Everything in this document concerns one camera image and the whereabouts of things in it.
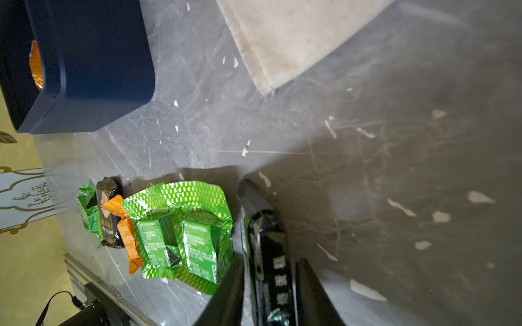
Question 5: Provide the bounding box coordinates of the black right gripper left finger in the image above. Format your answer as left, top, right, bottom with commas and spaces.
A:
194, 260, 245, 326

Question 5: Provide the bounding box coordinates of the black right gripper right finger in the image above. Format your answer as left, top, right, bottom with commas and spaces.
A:
296, 258, 345, 326

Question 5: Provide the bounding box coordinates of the black cookie packet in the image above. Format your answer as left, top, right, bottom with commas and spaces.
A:
96, 177, 125, 249
237, 178, 300, 326

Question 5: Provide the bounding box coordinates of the green cookie packet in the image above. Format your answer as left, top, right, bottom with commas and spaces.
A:
77, 183, 103, 243
167, 181, 233, 296
122, 183, 182, 280

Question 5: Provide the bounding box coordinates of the orange cookie packet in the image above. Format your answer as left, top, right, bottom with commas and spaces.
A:
101, 195, 143, 274

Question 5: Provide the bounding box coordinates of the dark blue storage box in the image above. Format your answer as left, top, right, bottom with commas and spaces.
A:
1, 1, 155, 135

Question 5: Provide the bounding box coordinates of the orange packet in box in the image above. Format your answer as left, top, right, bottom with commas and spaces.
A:
29, 40, 44, 90

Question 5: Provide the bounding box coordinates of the white and green garden glove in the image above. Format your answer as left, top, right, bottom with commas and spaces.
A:
218, 0, 391, 95

